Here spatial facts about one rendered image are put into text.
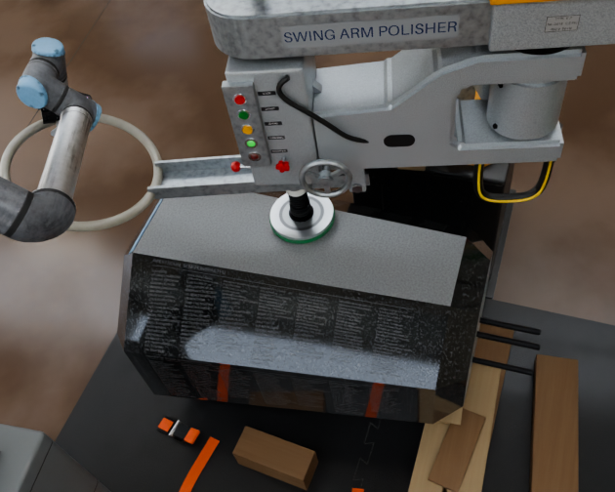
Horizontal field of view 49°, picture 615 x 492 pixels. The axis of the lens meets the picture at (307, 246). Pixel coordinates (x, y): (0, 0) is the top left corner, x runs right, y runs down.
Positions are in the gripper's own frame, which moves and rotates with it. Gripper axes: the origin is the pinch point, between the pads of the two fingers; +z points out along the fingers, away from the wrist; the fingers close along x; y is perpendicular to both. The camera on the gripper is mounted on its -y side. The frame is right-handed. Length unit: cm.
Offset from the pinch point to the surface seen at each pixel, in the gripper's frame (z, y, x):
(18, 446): 27, 40, 90
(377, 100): -62, -65, 69
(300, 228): -4, -58, 65
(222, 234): 10, -37, 50
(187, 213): 13.9, -31.2, 35.3
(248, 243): 7, -43, 59
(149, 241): 17.5, -15.8, 40.3
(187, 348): 33, -17, 76
